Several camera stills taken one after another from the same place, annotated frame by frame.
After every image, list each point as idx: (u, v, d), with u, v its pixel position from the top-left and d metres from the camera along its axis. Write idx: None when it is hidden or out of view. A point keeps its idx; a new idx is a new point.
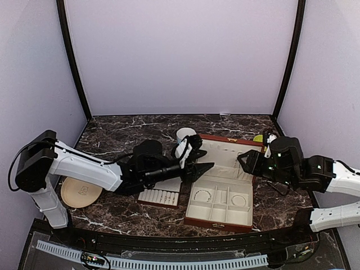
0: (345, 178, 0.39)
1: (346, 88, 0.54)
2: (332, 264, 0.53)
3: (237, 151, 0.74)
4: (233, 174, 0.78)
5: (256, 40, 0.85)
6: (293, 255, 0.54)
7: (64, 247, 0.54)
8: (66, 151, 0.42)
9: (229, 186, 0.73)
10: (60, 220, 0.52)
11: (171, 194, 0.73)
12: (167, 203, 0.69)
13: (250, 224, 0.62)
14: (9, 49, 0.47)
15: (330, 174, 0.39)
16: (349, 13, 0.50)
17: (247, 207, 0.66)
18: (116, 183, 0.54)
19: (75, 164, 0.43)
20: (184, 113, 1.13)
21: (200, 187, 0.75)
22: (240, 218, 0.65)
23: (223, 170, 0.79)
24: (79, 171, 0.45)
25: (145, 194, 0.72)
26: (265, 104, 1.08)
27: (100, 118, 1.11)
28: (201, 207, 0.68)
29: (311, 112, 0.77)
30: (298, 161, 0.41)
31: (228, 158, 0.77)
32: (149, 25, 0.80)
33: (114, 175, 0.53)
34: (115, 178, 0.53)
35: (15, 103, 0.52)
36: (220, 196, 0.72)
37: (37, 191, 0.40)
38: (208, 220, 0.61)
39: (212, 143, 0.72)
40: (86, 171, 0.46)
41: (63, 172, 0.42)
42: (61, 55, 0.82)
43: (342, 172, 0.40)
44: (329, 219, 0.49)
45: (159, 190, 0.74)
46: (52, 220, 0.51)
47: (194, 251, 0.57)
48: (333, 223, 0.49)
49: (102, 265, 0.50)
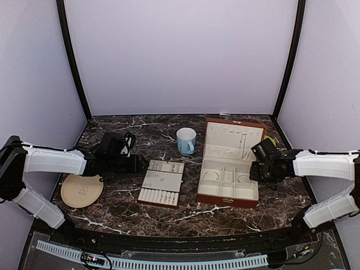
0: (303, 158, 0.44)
1: (346, 87, 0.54)
2: (332, 264, 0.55)
3: (241, 133, 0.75)
4: (238, 155, 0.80)
5: (256, 41, 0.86)
6: (293, 255, 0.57)
7: (64, 247, 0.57)
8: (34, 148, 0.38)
9: (235, 166, 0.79)
10: (57, 216, 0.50)
11: (171, 194, 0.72)
12: (167, 203, 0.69)
13: (256, 197, 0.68)
14: (9, 49, 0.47)
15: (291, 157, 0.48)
16: (349, 13, 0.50)
17: (252, 185, 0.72)
18: (83, 164, 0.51)
19: (45, 157, 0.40)
20: (184, 113, 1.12)
21: (208, 168, 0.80)
22: (247, 193, 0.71)
23: (229, 151, 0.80)
24: (49, 163, 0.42)
25: (145, 194, 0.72)
26: (265, 104, 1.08)
27: (100, 118, 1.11)
28: (211, 187, 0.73)
29: (311, 111, 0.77)
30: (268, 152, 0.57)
31: (234, 141, 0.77)
32: (149, 26, 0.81)
33: (80, 157, 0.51)
34: (81, 158, 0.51)
35: (15, 103, 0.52)
36: (228, 176, 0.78)
37: (19, 196, 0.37)
38: (219, 196, 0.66)
39: (219, 126, 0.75)
40: (54, 160, 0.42)
41: (34, 169, 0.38)
42: (61, 55, 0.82)
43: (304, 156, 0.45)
44: (319, 209, 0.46)
45: (158, 190, 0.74)
46: (48, 220, 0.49)
47: (194, 251, 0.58)
48: (324, 215, 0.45)
49: (102, 265, 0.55)
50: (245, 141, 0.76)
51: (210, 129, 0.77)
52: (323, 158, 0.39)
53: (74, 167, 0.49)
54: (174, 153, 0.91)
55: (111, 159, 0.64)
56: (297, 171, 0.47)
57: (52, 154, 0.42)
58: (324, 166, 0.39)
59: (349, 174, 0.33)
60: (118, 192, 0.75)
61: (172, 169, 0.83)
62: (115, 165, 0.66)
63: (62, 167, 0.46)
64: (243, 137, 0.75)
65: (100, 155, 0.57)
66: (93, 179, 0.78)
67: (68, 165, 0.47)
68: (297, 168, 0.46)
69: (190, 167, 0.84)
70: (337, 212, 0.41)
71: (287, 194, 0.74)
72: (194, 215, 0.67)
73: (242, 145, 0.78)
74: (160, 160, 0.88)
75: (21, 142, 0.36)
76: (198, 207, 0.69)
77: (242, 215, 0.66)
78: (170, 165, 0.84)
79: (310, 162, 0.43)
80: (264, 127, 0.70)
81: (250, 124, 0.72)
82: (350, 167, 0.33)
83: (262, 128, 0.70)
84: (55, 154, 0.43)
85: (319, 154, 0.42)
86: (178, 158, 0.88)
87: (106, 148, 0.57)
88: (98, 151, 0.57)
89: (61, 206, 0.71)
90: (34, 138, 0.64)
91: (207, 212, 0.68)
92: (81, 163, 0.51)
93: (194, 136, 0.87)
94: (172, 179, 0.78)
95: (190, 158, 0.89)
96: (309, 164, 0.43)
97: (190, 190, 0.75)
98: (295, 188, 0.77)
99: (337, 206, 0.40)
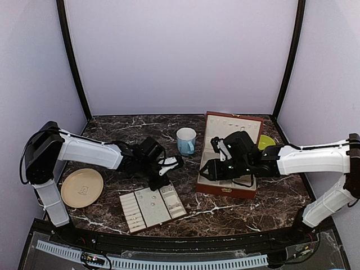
0: (291, 156, 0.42)
1: (346, 88, 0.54)
2: (332, 263, 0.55)
3: (239, 126, 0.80)
4: None
5: (256, 41, 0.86)
6: (293, 255, 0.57)
7: (64, 247, 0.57)
8: (70, 136, 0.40)
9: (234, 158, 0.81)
10: (62, 216, 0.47)
11: (139, 221, 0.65)
12: (130, 224, 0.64)
13: (255, 189, 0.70)
14: (9, 49, 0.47)
15: (274, 158, 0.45)
16: (349, 12, 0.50)
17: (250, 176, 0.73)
18: (118, 159, 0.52)
19: (80, 147, 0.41)
20: (185, 113, 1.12)
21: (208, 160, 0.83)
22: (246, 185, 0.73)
23: None
24: (85, 153, 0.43)
25: (128, 208, 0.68)
26: (265, 104, 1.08)
27: (100, 118, 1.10)
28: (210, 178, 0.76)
29: (311, 111, 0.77)
30: (246, 149, 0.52)
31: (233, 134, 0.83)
32: (149, 27, 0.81)
33: (116, 152, 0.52)
34: (118, 154, 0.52)
35: (15, 102, 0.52)
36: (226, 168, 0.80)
37: (45, 183, 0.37)
38: (217, 185, 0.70)
39: (218, 121, 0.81)
40: (91, 152, 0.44)
41: (68, 157, 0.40)
42: (61, 55, 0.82)
43: (288, 154, 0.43)
44: (316, 209, 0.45)
45: (136, 207, 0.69)
46: (53, 217, 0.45)
47: (194, 251, 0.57)
48: (322, 213, 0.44)
49: (102, 265, 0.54)
50: None
51: (211, 122, 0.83)
52: (313, 153, 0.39)
53: (108, 160, 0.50)
54: (174, 153, 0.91)
55: (146, 164, 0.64)
56: (283, 170, 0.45)
57: (88, 145, 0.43)
58: (317, 162, 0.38)
59: (344, 166, 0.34)
60: (118, 192, 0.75)
61: (174, 206, 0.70)
62: (147, 170, 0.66)
63: (98, 158, 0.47)
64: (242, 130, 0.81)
65: (136, 154, 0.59)
66: (94, 179, 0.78)
67: (103, 157, 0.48)
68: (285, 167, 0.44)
69: (190, 167, 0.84)
70: (335, 206, 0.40)
71: (287, 194, 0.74)
72: (194, 215, 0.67)
73: None
74: None
75: (59, 130, 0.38)
76: (198, 207, 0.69)
77: (242, 215, 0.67)
78: (178, 201, 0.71)
79: (297, 160, 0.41)
80: (261, 121, 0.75)
81: (248, 117, 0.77)
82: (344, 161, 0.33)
83: (259, 122, 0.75)
84: (93, 145, 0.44)
85: (305, 151, 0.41)
86: None
87: (145, 149, 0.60)
88: (138, 149, 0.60)
89: None
90: None
91: (207, 212, 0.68)
92: (117, 157, 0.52)
93: (194, 136, 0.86)
94: (161, 214, 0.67)
95: (190, 158, 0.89)
96: (296, 162, 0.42)
97: (190, 190, 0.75)
98: (295, 188, 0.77)
99: (334, 199, 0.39)
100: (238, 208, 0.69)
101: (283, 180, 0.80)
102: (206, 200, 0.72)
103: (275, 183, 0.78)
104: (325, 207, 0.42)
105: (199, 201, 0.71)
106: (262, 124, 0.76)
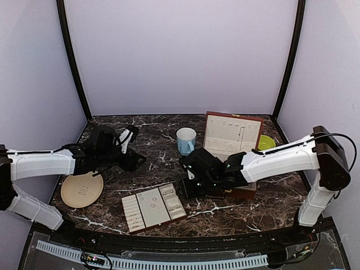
0: (255, 162, 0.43)
1: (346, 88, 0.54)
2: (332, 262, 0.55)
3: (239, 126, 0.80)
4: (236, 147, 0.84)
5: (256, 41, 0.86)
6: (293, 255, 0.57)
7: (64, 247, 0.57)
8: (18, 153, 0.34)
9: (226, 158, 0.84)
10: (53, 216, 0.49)
11: (139, 221, 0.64)
12: (130, 224, 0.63)
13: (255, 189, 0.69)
14: (9, 49, 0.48)
15: (238, 168, 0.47)
16: (349, 13, 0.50)
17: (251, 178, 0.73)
18: (73, 163, 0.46)
19: (32, 161, 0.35)
20: (184, 113, 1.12)
21: None
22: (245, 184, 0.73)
23: (228, 144, 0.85)
24: (37, 167, 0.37)
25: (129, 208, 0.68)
26: (265, 104, 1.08)
27: (100, 118, 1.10)
28: None
29: (311, 111, 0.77)
30: (207, 165, 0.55)
31: (232, 134, 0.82)
32: (149, 27, 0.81)
33: (68, 156, 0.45)
34: (71, 158, 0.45)
35: (16, 102, 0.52)
36: None
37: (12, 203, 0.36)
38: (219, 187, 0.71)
39: (218, 120, 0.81)
40: (43, 162, 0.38)
41: (20, 176, 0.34)
42: (61, 55, 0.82)
43: (253, 161, 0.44)
44: (307, 210, 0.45)
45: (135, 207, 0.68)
46: (45, 222, 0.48)
47: (194, 251, 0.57)
48: (315, 211, 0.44)
49: (102, 265, 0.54)
50: (243, 134, 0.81)
51: (210, 122, 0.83)
52: (277, 156, 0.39)
53: (62, 167, 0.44)
54: (174, 153, 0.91)
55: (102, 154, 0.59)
56: (250, 178, 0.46)
57: (38, 157, 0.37)
58: (284, 164, 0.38)
59: (313, 163, 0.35)
60: (118, 192, 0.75)
61: (174, 207, 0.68)
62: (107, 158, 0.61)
63: (52, 168, 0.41)
64: (242, 130, 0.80)
65: (90, 152, 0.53)
66: (94, 179, 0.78)
67: (55, 165, 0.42)
68: (252, 174, 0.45)
69: None
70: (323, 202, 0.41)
71: (287, 194, 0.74)
72: (194, 215, 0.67)
73: (241, 139, 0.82)
74: (161, 160, 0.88)
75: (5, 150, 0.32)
76: (198, 207, 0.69)
77: (242, 215, 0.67)
78: (179, 203, 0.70)
79: (264, 165, 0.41)
80: (261, 121, 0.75)
81: (247, 117, 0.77)
82: (311, 158, 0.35)
83: (259, 122, 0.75)
84: (43, 156, 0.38)
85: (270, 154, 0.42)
86: (178, 158, 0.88)
87: (95, 143, 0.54)
88: (88, 146, 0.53)
89: (61, 206, 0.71)
90: (34, 136, 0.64)
91: (207, 212, 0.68)
92: (71, 162, 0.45)
93: (194, 136, 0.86)
94: (161, 215, 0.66)
95: None
96: (262, 167, 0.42)
97: None
98: (295, 188, 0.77)
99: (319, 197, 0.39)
100: (238, 208, 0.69)
101: (283, 180, 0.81)
102: (206, 200, 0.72)
103: (275, 183, 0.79)
104: (313, 205, 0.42)
105: (199, 201, 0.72)
106: (262, 124, 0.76)
